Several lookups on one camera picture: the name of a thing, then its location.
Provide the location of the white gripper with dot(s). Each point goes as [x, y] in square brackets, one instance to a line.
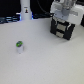
[67, 10]

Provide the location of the white kcup with green lid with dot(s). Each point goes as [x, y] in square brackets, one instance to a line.
[20, 47]

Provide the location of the black kcup holder drawer box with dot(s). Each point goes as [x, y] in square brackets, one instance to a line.
[62, 29]

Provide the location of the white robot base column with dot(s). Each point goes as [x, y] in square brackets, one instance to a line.
[26, 13]

